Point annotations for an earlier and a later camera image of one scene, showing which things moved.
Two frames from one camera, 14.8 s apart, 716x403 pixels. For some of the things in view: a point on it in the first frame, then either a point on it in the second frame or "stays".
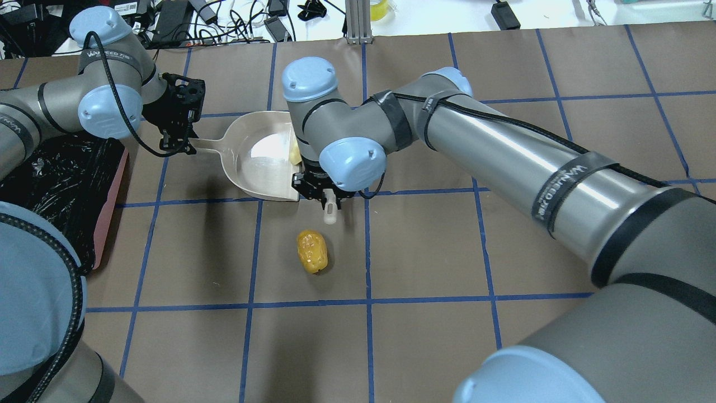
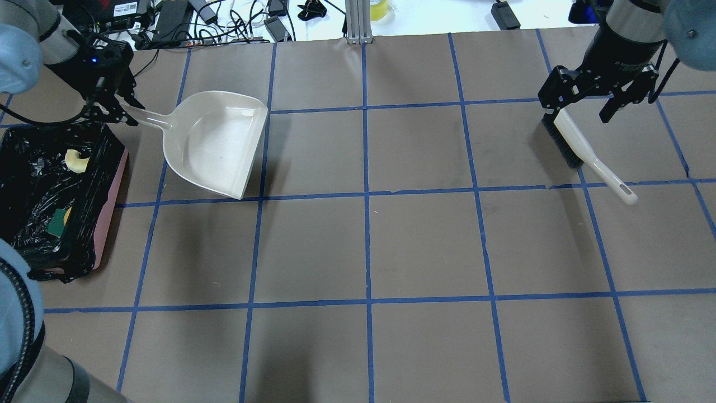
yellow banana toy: x=295 y=155 -> x=74 y=162
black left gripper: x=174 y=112 -> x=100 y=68
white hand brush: x=330 y=209 -> x=571 y=142
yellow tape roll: x=377 y=11 stays
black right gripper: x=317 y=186 -> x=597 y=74
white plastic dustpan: x=255 y=149 -> x=212 y=138
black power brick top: x=505 y=16 stays
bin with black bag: x=72 y=181 stays
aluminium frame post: x=358 y=22 stays
